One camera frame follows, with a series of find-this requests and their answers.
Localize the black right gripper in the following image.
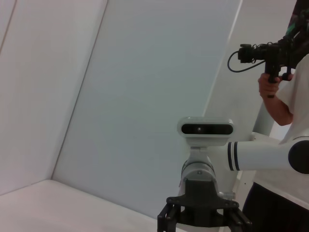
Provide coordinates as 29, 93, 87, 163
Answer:
157, 180, 253, 232

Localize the black video camera rig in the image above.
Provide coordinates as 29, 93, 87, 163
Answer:
238, 36, 299, 99

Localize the bystander bare forearm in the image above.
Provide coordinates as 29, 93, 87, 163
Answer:
262, 93, 295, 126

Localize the bystander bare hand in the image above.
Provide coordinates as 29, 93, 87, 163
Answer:
257, 72, 282, 99

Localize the person in white shirt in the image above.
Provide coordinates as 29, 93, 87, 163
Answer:
242, 52, 309, 232

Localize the dark patterned fabric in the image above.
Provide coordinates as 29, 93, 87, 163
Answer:
282, 0, 309, 68

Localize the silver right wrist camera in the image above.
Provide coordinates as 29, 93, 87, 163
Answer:
177, 116, 234, 152

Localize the black camera cable loop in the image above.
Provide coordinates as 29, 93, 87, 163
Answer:
227, 50, 266, 73

